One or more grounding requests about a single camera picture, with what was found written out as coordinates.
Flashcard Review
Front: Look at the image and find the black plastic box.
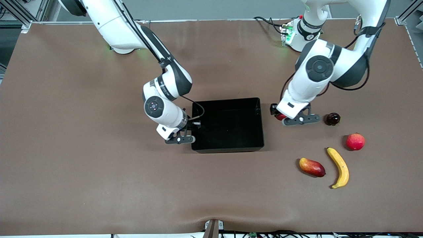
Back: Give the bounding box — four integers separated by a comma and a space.
191, 97, 265, 154

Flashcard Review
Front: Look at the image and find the yellow banana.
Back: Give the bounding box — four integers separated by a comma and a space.
327, 147, 350, 189

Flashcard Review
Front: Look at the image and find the red yellow mango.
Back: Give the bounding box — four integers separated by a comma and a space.
299, 157, 326, 178

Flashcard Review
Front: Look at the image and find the red round pomegranate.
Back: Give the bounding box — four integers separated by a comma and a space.
346, 133, 366, 151

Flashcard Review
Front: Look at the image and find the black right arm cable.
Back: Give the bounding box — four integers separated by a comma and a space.
111, 0, 205, 120

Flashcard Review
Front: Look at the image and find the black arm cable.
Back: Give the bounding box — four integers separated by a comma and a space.
111, 0, 205, 120
280, 15, 371, 109

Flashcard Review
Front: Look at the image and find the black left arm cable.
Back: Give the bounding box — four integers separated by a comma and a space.
280, 15, 371, 109

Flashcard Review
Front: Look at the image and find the black base power cable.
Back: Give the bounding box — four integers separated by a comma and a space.
253, 16, 286, 35

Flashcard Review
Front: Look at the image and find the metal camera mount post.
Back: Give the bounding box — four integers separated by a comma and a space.
202, 219, 224, 238

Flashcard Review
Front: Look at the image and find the aluminium frame profile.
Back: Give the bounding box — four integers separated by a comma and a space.
0, 0, 50, 33
395, 0, 423, 26

